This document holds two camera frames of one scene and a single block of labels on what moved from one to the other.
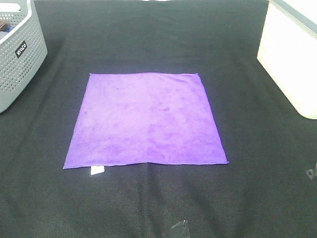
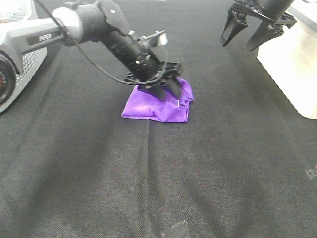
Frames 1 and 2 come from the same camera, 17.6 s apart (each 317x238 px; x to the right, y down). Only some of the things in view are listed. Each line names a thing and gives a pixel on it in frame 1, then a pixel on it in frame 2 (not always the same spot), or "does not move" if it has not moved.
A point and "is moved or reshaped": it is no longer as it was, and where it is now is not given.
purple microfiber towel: x=136 y=118 is moved or reshaped
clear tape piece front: x=178 y=224 does not move
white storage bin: x=288 y=50 does not move
